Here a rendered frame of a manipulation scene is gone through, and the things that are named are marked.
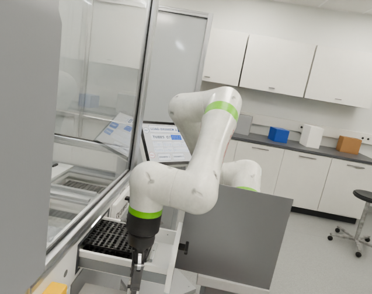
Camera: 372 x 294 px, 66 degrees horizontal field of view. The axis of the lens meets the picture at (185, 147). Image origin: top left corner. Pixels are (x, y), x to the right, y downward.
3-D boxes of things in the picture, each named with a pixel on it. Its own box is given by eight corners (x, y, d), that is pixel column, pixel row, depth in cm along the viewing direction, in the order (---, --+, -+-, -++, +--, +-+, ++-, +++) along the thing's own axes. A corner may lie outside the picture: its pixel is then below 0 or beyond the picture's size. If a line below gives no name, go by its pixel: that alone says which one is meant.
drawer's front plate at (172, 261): (178, 245, 120) (183, 221, 117) (169, 294, 91) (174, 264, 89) (174, 245, 120) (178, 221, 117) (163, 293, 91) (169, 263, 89)
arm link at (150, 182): (140, 153, 82) (124, 162, 71) (183, 163, 80) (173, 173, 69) (134, 198, 85) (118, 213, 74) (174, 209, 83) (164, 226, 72)
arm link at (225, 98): (214, 109, 116) (207, 83, 108) (246, 106, 110) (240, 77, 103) (205, 138, 103) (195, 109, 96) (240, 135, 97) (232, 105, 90)
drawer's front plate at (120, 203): (131, 202, 152) (134, 183, 149) (113, 228, 124) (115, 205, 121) (128, 202, 152) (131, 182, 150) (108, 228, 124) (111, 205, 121)
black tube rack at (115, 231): (153, 244, 114) (156, 230, 113) (143, 272, 97) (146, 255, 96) (100, 233, 115) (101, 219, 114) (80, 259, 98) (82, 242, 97)
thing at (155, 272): (174, 244, 118) (177, 230, 116) (164, 286, 93) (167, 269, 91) (80, 224, 120) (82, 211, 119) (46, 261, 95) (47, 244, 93)
